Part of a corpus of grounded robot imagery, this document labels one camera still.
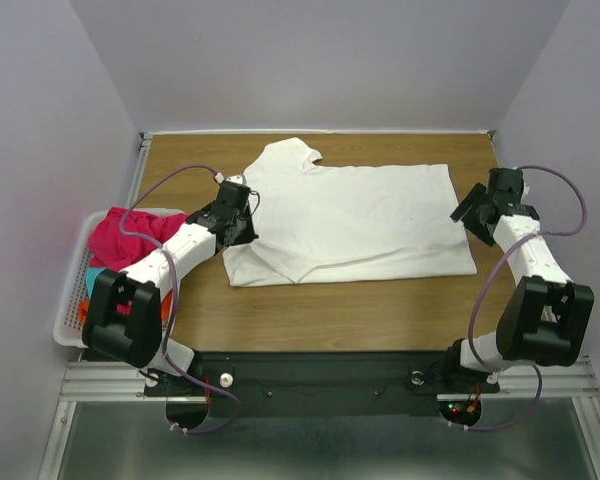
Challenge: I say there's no white t shirt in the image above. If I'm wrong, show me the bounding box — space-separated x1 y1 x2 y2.
223 138 477 287

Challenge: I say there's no pink t shirt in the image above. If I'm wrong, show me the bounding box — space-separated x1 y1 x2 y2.
87 207 187 271

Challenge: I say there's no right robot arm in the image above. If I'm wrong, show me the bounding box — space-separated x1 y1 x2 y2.
440 167 594 390

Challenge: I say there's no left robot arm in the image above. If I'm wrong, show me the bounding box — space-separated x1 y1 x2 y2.
82 179 258 394

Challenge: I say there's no cyan t shirt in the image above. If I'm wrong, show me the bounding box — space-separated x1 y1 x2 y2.
85 267 105 298

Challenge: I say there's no orange t shirt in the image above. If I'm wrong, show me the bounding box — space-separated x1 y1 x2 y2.
78 292 172 325

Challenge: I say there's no white plastic laundry basket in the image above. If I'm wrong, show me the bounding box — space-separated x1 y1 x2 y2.
52 207 190 348

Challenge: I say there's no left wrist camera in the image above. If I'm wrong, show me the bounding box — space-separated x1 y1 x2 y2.
213 172 247 186

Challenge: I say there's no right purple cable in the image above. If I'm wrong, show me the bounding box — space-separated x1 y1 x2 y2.
449 164 589 431

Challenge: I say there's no purple cable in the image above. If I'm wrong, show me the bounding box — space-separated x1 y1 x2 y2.
119 165 245 435
449 164 589 431

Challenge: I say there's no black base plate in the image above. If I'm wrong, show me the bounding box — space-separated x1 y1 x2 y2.
144 351 499 417

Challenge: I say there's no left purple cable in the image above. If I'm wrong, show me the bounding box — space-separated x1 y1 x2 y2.
119 165 245 435

